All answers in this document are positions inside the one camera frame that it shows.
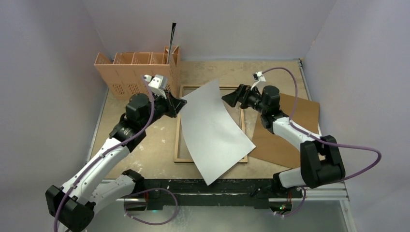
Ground brown cardboard backing board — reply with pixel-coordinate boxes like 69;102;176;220
249;98;320;168

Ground wooden picture frame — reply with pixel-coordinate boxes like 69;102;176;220
173;84;249;164

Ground landscape photo print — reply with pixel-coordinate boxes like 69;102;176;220
180;79;256;185

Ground orange perforated organizer rack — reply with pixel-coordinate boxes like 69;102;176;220
94;46;181;100

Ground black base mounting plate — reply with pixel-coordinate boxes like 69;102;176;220
126;178;303;210

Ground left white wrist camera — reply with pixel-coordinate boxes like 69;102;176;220
143;74;168;98

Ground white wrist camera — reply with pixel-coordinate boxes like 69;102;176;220
143;74;168;98
250;71;266;90

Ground black flat strip in rack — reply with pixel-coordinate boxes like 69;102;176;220
167;22;176;64

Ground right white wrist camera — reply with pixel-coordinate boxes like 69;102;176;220
250;71;266;90

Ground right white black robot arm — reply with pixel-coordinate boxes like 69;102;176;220
221;84;346;197

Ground aluminium rail frame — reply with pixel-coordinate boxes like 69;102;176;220
58;59;358;232

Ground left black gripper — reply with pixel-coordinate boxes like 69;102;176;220
141;89;186;129

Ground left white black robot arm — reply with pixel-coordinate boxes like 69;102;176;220
45;91;187;232

